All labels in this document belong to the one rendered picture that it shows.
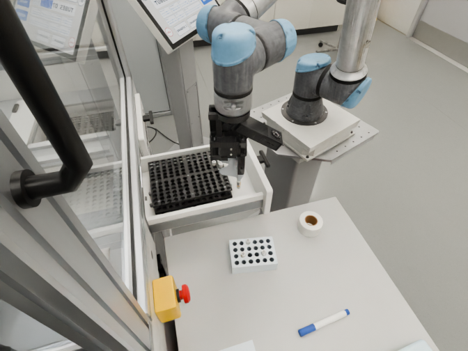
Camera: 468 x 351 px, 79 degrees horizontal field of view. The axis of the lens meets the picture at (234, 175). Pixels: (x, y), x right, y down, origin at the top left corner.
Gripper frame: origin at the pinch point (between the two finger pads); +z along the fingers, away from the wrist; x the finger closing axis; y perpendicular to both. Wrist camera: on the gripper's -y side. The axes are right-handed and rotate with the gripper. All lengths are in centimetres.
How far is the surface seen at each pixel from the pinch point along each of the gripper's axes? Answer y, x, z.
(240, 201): 0.0, 1.3, 9.5
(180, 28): 26, -93, -3
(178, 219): 16.8, 6.1, 11.0
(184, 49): 28, -105, 13
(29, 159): 17, 34, -39
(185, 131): 33, -102, 66
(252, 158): -3.8, -11.6, 5.3
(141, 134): 31.8, -23.2, 5.4
